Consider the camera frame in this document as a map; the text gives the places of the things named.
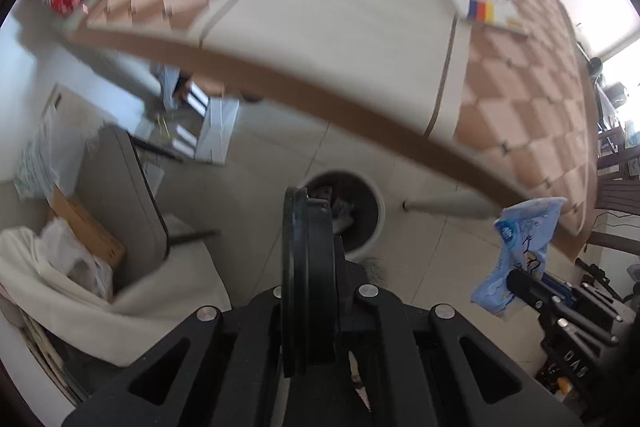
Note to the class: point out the white blue tissue wrapper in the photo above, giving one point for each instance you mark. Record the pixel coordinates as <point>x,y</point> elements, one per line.
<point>526,230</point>

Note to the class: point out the white round trash bin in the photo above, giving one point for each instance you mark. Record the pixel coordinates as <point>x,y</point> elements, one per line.
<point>357,208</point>

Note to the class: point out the dark wooden chair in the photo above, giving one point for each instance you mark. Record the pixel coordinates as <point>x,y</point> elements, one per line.
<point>617,190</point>

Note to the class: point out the grey conical table leg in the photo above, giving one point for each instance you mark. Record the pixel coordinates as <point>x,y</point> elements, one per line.
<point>465,204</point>

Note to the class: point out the checkered table cloth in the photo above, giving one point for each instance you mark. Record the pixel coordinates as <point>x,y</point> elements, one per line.
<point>512,116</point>

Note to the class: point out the white folded cardboard sheet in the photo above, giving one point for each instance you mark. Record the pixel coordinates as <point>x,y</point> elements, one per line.
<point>216,131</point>

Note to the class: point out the brown cardboard box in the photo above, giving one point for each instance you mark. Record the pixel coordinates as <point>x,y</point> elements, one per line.
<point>88,231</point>

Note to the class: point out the grey chair with black legs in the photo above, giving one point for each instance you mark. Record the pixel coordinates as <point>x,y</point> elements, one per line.
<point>113,189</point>

